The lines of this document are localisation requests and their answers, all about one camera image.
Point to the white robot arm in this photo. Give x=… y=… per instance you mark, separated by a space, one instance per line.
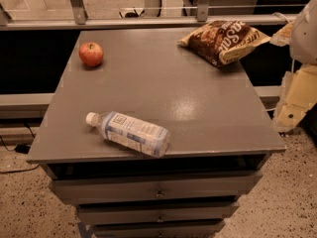
x=303 y=40

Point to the brown chip bag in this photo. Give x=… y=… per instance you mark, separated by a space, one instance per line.
x=223 y=42

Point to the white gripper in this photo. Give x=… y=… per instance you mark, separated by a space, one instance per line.
x=305 y=34

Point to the red apple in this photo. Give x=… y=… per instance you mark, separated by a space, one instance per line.
x=91 y=54

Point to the clear plastic water bottle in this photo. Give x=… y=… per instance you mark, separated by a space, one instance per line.
x=136 y=134

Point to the grey metal railing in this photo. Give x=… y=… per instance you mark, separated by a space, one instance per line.
x=110 y=14

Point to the grey drawer cabinet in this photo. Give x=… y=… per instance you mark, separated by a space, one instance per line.
x=220 y=136

